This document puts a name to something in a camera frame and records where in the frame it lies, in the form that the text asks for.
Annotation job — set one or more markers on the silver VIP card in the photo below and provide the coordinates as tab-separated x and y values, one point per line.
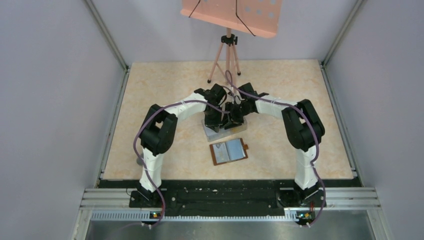
221	153

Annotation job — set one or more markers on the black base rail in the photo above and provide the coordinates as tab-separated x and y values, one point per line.
228	198

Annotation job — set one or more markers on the pink music stand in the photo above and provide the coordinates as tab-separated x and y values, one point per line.
259	18

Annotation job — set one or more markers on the clear plastic card box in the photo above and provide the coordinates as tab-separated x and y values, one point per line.
212	136

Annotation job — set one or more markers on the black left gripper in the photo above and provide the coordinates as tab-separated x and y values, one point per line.
214	124

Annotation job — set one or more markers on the brown leather card holder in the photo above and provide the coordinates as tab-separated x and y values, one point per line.
236	148

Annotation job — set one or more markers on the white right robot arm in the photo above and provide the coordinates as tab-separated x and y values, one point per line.
303	127

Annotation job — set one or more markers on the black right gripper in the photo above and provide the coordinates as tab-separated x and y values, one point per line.
233	117

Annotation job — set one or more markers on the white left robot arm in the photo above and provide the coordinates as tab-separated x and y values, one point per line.
158	130

